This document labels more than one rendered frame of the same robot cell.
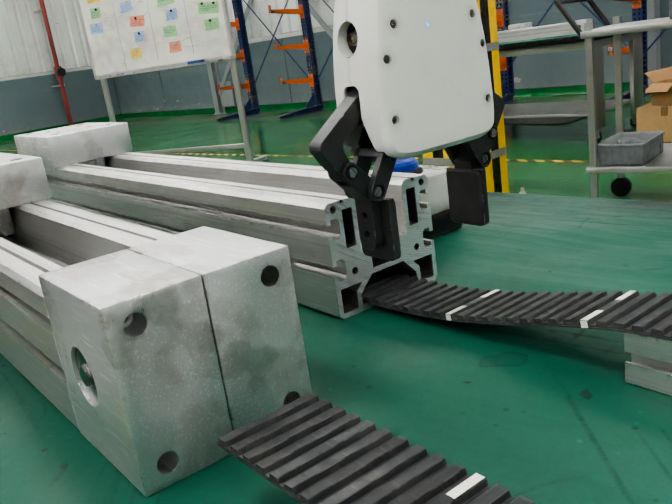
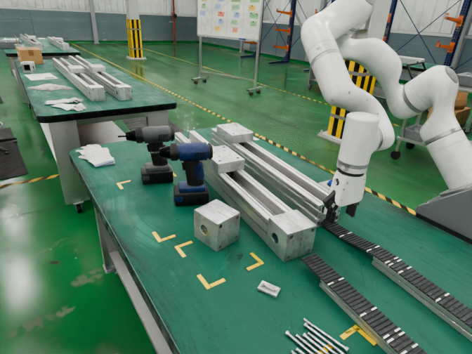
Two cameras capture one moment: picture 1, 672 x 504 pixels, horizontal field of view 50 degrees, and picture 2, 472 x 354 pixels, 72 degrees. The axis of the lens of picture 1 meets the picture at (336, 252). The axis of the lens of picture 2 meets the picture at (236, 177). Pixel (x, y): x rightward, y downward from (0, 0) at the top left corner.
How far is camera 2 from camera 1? 61 cm
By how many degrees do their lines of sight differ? 12
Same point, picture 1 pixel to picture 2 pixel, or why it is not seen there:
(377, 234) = (330, 218)
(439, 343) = (336, 241)
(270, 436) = (310, 260)
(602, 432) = (364, 272)
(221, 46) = (255, 34)
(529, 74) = not seen: hidden behind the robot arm
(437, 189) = not seen: hidden behind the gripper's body
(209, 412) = (296, 251)
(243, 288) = (307, 232)
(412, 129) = (344, 201)
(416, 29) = (351, 184)
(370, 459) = (326, 270)
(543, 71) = not seen: hidden behind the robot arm
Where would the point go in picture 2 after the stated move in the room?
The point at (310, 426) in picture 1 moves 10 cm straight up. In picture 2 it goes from (316, 260) to (322, 229)
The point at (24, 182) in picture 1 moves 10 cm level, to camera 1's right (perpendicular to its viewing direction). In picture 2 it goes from (239, 165) to (266, 168)
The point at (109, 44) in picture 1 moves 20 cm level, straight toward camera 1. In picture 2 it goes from (206, 21) to (206, 22)
